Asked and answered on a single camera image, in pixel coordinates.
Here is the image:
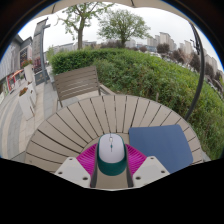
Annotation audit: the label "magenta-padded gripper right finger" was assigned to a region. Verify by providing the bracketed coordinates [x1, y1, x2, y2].
[124, 143, 171, 189]

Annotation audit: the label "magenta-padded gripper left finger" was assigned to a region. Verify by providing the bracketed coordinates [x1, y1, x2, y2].
[54, 143, 100, 189]

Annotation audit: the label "white and teal computer mouse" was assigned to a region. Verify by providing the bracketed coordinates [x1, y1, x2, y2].
[96, 133, 128, 177]

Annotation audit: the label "blue mouse pad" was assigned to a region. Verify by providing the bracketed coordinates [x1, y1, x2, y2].
[128, 124, 194, 175]

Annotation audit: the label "slatted wooden chair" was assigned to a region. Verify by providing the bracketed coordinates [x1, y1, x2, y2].
[53, 65, 116, 110]

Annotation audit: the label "low white flower planter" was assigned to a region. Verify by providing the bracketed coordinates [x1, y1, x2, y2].
[18, 86, 37, 121]

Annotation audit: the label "green hedge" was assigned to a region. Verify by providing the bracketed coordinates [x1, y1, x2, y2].
[49, 47, 224, 161]

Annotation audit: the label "tall white flower planter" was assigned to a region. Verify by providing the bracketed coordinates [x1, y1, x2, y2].
[21, 59, 35, 85]

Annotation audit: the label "curved black umbrella pole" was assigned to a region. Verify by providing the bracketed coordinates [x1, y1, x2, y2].
[184, 21, 205, 122]

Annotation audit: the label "grey sign pillar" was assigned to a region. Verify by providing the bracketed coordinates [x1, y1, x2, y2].
[32, 17, 51, 86]

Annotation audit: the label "storefront building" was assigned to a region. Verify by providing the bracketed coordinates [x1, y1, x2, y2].
[0, 34, 34, 101]

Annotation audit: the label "distant apartment buildings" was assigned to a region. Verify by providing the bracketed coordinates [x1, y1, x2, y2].
[146, 31, 221, 73]

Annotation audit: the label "thin-crowned tree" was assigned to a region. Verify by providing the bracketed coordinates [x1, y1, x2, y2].
[56, 1, 114, 51]

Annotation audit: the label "round-crowned tree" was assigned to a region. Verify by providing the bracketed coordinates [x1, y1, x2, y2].
[97, 8, 151, 48]

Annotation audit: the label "beige umbrella canopy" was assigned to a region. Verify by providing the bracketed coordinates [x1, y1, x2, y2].
[43, 0, 191, 16]

